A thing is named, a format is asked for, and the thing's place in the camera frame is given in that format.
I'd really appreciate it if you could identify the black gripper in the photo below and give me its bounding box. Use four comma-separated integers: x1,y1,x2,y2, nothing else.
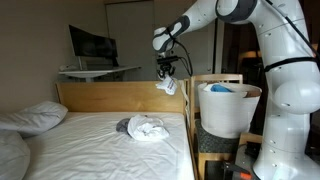
157,56,178,79

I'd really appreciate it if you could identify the white rainbow print shirt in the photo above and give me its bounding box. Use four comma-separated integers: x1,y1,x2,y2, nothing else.
156,76,177,95

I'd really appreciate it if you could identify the white shirt with blue lining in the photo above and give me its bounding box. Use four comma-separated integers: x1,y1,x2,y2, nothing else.
203,83,240,93

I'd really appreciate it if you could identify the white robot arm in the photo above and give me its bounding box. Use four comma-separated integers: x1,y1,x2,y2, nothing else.
152,0,320,114

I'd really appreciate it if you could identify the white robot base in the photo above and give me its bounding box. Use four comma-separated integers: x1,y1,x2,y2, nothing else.
253,113,320,180

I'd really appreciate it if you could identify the wooden bed footboard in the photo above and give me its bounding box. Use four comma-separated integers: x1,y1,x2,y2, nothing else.
56,81,186,113

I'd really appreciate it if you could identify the white bed sheet mattress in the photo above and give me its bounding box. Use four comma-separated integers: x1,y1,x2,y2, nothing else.
24,112,195,180

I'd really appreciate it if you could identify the grey sock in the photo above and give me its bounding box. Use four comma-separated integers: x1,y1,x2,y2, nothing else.
116,118,130,133

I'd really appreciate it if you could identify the black computer monitor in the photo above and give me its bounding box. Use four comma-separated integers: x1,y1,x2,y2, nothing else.
69,25,119,67

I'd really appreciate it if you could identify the white desk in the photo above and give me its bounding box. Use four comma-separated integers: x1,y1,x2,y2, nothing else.
59,66,139,82

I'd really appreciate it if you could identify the wooden chair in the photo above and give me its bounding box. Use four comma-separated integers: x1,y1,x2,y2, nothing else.
188,74,262,180

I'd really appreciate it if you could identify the white pillow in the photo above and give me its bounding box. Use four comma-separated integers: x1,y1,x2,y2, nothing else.
0,101,68,137

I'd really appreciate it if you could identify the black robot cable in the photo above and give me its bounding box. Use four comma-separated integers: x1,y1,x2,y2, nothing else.
166,29,194,78

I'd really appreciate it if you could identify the white rope laundry hamper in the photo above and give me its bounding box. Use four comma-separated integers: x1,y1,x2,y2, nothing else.
197,82,262,139

